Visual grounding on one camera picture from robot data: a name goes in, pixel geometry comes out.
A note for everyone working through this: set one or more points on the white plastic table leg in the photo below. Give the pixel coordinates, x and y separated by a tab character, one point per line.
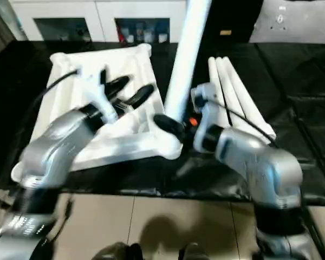
213	70
233	73
223	70
187	54

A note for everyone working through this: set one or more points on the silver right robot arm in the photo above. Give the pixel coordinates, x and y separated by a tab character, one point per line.
260	168

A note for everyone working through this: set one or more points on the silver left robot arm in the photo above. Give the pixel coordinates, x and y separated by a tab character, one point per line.
49	151

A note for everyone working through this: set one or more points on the white plastic table top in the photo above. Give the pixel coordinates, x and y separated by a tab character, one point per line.
70	124

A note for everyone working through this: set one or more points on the white cabinet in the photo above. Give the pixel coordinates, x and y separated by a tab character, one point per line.
97	11

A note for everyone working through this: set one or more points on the black right robot foot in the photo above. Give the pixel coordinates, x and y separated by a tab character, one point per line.
192	252

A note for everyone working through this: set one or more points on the black robot foot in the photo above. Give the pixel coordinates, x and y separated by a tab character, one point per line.
119	252
192	252

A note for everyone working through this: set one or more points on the black box with yellow label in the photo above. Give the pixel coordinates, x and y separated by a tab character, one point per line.
233	19

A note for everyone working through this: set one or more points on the black left robot foot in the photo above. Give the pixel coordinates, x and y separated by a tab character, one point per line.
119	252

